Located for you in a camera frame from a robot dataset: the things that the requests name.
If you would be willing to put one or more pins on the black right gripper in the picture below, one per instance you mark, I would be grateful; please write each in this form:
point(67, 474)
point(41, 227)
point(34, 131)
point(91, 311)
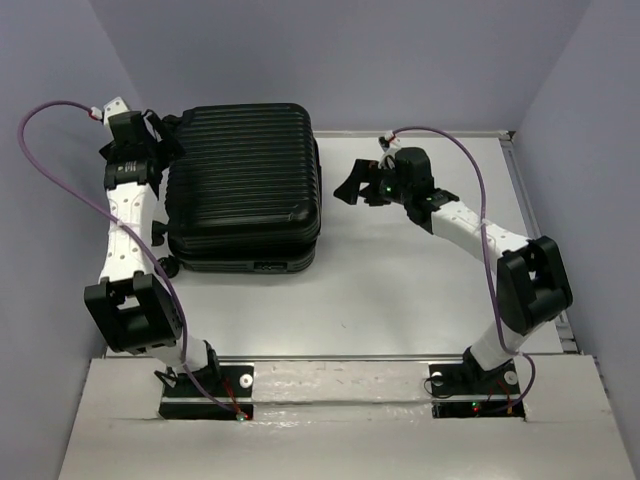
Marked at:
point(365, 171)

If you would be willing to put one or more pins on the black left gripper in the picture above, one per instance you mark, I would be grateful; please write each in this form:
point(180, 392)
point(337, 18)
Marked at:
point(167, 146)

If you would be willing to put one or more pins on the black ribbed hard suitcase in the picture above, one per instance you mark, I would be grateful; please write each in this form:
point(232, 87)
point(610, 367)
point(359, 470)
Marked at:
point(246, 196)

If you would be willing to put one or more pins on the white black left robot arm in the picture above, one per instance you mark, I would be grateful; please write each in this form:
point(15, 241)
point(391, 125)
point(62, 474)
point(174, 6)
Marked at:
point(132, 305)

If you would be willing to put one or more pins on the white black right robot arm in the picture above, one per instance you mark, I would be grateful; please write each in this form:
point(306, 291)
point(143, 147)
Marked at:
point(529, 282)

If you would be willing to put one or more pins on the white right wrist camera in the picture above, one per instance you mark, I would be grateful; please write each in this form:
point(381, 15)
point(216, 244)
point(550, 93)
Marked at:
point(390, 145)

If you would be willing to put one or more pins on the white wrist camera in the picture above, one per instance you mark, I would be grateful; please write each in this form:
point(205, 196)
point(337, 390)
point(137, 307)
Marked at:
point(390, 145)
point(114, 107)

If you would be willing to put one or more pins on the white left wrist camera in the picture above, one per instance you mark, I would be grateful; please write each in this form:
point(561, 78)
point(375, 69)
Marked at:
point(114, 107)

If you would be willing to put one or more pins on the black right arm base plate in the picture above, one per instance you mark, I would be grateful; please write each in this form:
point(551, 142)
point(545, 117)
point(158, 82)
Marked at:
point(455, 397)

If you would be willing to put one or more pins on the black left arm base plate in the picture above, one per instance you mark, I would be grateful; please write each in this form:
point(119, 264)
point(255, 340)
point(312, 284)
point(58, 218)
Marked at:
point(229, 398)

